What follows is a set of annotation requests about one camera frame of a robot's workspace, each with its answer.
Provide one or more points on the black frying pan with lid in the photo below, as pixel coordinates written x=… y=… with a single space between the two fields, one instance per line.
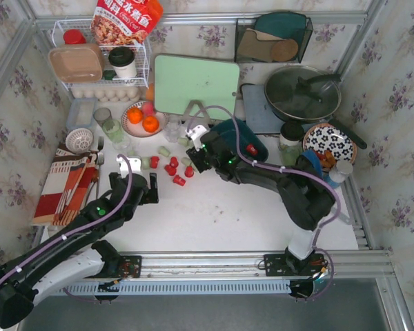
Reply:
x=307 y=95

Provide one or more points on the teal plastic storage basket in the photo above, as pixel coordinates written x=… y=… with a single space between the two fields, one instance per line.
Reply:
x=226 y=130

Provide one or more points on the clear glass tumbler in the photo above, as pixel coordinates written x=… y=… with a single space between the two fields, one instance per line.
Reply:
x=172 y=129

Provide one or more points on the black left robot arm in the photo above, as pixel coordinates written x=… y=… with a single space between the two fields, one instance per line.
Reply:
x=77 y=251

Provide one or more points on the orange left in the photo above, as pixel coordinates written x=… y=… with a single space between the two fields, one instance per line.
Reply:
x=135 y=115

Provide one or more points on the striped kitchen towel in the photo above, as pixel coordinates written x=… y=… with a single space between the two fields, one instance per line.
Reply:
x=65 y=188

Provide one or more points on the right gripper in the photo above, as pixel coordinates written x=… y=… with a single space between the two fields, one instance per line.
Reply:
x=198 y=158

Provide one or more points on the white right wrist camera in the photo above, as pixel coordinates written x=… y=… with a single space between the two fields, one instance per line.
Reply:
x=195 y=134

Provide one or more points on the peach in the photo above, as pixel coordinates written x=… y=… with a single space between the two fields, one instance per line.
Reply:
x=147 y=108

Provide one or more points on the grey induction cooker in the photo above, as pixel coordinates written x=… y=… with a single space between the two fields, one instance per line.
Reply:
x=258 y=112

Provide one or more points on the metal cutting board stand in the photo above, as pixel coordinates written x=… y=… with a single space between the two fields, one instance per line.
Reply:
x=196 y=114

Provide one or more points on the fruit plate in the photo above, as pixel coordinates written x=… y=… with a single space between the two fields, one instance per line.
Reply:
x=136 y=130

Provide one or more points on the clear glass near rack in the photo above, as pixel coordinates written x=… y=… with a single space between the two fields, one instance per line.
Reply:
x=121 y=143

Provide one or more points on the green cutting board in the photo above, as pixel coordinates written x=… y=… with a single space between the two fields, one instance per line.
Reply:
x=179 y=80

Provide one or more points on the egg tray with eggs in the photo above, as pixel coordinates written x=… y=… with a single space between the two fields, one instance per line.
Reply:
x=106 y=94

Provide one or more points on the green capsule upper middle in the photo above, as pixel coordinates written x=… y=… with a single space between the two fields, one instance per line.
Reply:
x=162 y=150

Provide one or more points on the green capsule top left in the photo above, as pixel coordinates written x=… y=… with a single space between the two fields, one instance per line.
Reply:
x=183 y=141

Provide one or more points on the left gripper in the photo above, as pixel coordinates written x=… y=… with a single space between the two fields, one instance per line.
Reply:
x=146 y=190

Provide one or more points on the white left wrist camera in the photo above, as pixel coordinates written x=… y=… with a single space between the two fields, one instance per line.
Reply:
x=129 y=164

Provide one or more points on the clear lidded container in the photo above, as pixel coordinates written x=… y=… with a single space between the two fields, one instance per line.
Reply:
x=81 y=114

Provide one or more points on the green capsule centre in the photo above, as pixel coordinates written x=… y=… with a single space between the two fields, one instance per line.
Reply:
x=186 y=161

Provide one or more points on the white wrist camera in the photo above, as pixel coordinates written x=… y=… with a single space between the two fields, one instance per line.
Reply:
x=195 y=134
x=129 y=164

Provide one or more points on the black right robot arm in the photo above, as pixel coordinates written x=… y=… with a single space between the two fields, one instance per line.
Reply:
x=306 y=198

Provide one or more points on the orange behind board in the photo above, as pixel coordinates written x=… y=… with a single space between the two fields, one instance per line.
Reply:
x=150 y=92

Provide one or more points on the metal fork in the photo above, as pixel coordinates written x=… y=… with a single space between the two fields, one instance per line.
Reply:
x=100 y=162

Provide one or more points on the orange right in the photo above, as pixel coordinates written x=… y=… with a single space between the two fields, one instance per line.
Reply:
x=150 y=124

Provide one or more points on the green glass tumbler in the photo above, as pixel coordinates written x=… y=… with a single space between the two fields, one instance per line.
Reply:
x=290 y=153

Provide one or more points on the grey glass cup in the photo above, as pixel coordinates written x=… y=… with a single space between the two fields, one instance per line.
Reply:
x=103 y=117

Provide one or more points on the white strainer basket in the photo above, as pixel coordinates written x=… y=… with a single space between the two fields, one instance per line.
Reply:
x=79 y=140

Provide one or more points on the green ribbed glass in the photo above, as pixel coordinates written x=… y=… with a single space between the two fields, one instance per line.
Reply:
x=113 y=130

